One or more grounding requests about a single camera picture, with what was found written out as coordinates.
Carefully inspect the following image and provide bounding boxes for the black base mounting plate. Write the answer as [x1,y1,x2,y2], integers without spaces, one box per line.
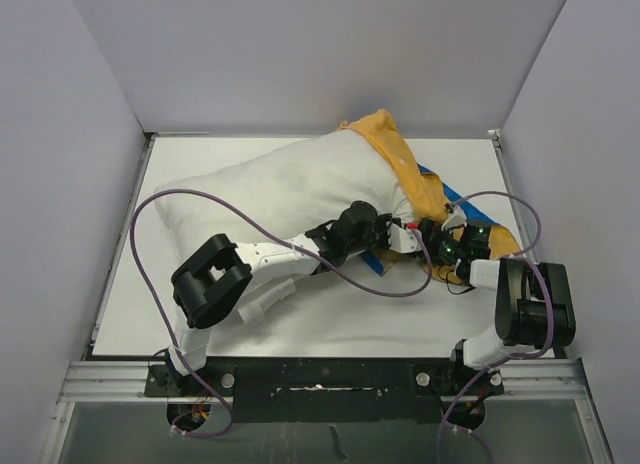
[144,357,504,431]

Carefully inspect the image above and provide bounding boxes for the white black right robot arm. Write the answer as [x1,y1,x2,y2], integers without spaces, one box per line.
[418,219,577,393]

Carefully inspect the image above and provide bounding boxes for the blue yellow Mickey pillowcase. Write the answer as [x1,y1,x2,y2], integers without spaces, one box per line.
[339,109,520,259]

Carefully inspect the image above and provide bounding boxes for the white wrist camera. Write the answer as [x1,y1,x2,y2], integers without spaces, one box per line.
[388,224,421,254]
[441,203,467,231]

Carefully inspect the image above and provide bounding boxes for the aluminium frame rail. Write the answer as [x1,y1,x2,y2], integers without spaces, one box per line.
[40,358,613,463]

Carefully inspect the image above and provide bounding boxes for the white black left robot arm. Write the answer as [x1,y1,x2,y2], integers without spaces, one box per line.
[167,201,401,395]

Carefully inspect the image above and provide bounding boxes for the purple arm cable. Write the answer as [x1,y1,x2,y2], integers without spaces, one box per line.
[128,187,434,439]
[434,191,559,464]

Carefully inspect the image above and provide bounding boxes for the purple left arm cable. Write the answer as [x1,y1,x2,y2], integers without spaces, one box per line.
[128,187,434,439]

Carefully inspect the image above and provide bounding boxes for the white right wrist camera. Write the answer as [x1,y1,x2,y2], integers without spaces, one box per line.
[441,203,467,231]

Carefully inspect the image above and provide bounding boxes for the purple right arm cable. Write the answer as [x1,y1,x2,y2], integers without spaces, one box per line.
[434,191,559,464]

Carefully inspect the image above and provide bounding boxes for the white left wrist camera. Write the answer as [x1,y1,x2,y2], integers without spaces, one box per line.
[388,224,421,254]

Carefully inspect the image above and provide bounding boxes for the white pillow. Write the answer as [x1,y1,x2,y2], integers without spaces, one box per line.
[155,130,414,261]

